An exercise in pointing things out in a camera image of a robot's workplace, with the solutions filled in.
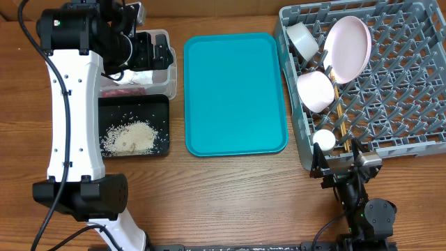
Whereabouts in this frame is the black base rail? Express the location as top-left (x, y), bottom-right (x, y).
top-left (89, 238), bottom-right (398, 251)

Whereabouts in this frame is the black food waste tray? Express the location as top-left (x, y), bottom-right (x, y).
top-left (98, 94), bottom-right (170, 156)

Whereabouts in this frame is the red snack wrapper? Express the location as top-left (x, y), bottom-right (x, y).
top-left (101, 88), bottom-right (146, 98)

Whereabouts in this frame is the grey white bowl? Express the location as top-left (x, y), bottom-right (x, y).
top-left (286, 22), bottom-right (318, 61)

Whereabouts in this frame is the small pink bowl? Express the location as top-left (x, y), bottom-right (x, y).
top-left (296, 71), bottom-right (335, 113)

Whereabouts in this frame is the wooden chopstick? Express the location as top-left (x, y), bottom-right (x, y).
top-left (334, 86), bottom-right (351, 152)
top-left (330, 70), bottom-right (350, 152)

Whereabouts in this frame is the teal plastic tray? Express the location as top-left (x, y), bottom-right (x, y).
top-left (183, 33), bottom-right (289, 157)

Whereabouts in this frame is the pile of rice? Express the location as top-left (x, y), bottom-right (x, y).
top-left (99, 114), bottom-right (169, 158)

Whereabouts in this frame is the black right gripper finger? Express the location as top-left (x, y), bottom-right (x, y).
top-left (351, 137), bottom-right (369, 155)
top-left (312, 143), bottom-right (330, 171)

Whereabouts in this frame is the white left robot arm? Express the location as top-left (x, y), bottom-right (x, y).
top-left (31, 1), bottom-right (174, 250)

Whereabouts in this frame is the grey dishwasher rack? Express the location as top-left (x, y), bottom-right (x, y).
top-left (275, 0), bottom-right (445, 169)

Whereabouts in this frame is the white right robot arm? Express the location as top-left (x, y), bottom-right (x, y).
top-left (309, 138), bottom-right (397, 251)

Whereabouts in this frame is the clear plastic waste bin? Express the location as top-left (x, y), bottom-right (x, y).
top-left (100, 29), bottom-right (178, 100)

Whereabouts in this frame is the white paper cup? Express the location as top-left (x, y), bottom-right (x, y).
top-left (312, 129), bottom-right (337, 153)

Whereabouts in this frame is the large pink plate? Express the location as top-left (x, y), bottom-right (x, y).
top-left (323, 16), bottom-right (371, 84)

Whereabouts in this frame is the white napkin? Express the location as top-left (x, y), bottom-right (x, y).
top-left (110, 70), bottom-right (153, 85)

